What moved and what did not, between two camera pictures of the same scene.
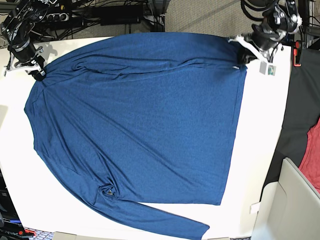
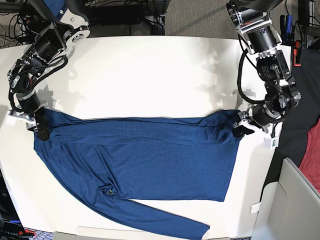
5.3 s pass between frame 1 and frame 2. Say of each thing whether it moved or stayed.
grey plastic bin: stayed
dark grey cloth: stayed
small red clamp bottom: stayed
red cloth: stayed
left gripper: moved
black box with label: stayed
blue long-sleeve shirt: moved
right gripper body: moved
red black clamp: stayed
